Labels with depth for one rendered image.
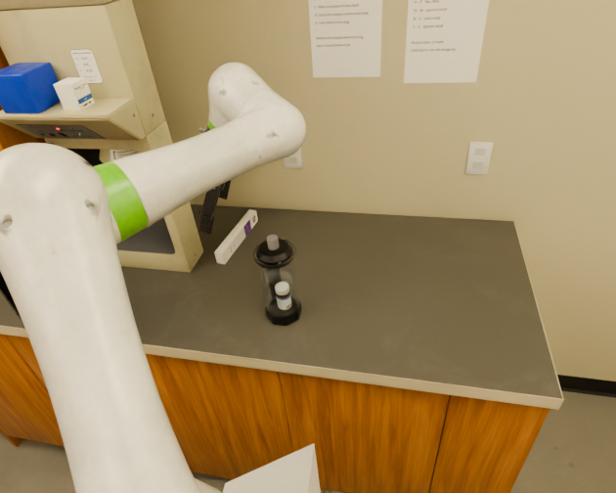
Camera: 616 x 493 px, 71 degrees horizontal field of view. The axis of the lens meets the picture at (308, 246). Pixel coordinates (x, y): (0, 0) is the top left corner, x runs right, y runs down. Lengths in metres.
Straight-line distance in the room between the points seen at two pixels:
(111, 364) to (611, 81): 1.42
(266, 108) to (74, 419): 0.57
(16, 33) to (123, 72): 0.27
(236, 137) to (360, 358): 0.64
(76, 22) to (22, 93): 0.20
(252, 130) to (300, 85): 0.72
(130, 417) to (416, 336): 0.84
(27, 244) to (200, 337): 0.82
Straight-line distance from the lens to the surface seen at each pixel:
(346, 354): 1.14
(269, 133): 0.79
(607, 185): 1.69
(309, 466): 0.75
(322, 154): 1.56
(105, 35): 1.18
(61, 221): 0.48
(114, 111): 1.13
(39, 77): 1.25
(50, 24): 1.25
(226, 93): 0.88
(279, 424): 1.46
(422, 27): 1.40
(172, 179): 0.70
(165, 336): 1.28
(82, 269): 0.48
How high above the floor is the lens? 1.84
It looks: 38 degrees down
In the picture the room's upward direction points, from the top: 5 degrees counter-clockwise
